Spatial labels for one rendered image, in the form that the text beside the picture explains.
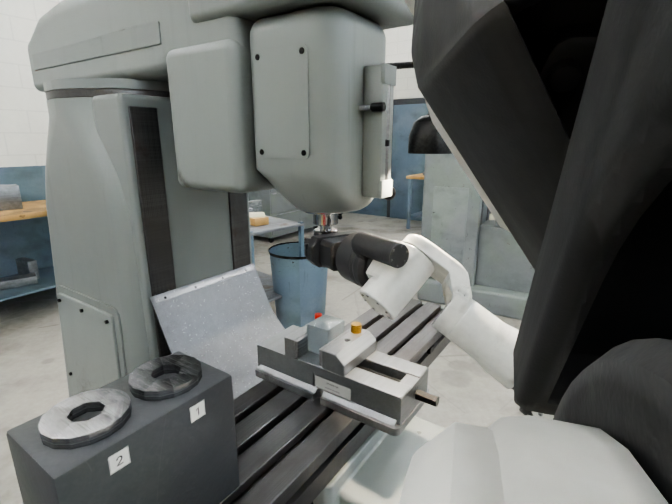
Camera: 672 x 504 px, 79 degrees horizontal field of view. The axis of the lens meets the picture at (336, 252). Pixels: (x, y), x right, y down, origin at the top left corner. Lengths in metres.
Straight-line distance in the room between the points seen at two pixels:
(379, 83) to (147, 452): 0.60
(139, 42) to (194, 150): 0.25
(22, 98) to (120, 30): 3.96
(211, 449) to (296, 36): 0.60
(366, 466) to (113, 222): 0.72
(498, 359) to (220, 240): 0.75
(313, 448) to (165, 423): 0.29
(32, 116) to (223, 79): 4.27
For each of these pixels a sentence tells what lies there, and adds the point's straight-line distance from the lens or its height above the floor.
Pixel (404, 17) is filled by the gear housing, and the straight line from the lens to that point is 0.80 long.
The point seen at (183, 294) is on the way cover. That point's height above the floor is 1.08.
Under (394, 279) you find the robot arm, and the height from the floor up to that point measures 1.25.
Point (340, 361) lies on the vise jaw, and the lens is 0.79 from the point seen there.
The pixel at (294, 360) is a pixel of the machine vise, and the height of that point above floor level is 1.00.
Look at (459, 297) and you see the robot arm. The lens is 0.59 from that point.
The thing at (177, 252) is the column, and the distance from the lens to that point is 1.03.
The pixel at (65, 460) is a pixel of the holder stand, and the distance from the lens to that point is 0.53.
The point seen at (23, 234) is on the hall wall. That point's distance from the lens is 4.96.
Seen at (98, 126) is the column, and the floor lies 1.46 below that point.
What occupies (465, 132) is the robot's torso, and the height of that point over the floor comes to 1.44.
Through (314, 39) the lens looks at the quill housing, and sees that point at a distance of 0.69.
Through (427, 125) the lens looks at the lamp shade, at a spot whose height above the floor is 1.46.
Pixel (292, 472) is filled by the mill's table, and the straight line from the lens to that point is 0.72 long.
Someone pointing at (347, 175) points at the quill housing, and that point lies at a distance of 0.68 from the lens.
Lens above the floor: 1.43
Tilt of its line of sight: 15 degrees down
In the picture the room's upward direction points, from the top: straight up
